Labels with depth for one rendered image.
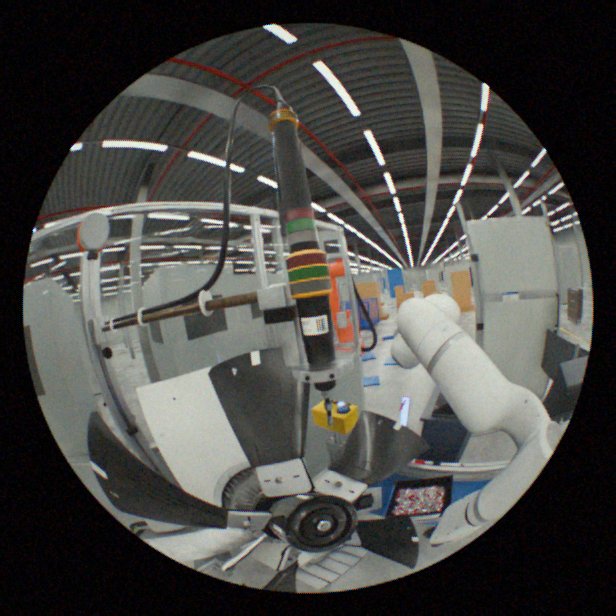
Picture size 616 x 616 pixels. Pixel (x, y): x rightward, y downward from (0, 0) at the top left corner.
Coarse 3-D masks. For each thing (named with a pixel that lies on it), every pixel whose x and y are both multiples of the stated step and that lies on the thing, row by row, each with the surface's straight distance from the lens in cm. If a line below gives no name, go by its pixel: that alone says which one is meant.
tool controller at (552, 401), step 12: (576, 360) 81; (564, 372) 73; (576, 372) 76; (552, 384) 79; (564, 384) 70; (576, 384) 73; (552, 396) 77; (564, 396) 72; (576, 396) 78; (552, 408) 76; (564, 408) 77; (552, 420) 79; (564, 420) 87
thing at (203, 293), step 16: (240, 96) 49; (224, 176) 30; (224, 192) 28; (224, 208) 26; (224, 224) 26; (224, 240) 25; (224, 256) 25; (208, 288) 26; (160, 304) 33; (176, 304) 30; (112, 320) 53
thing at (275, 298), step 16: (272, 288) 20; (272, 304) 20; (288, 304) 21; (272, 320) 20; (288, 320) 20; (288, 336) 20; (288, 352) 21; (304, 352) 23; (336, 352) 24; (304, 368) 20; (320, 368) 20; (336, 368) 19; (352, 368) 21
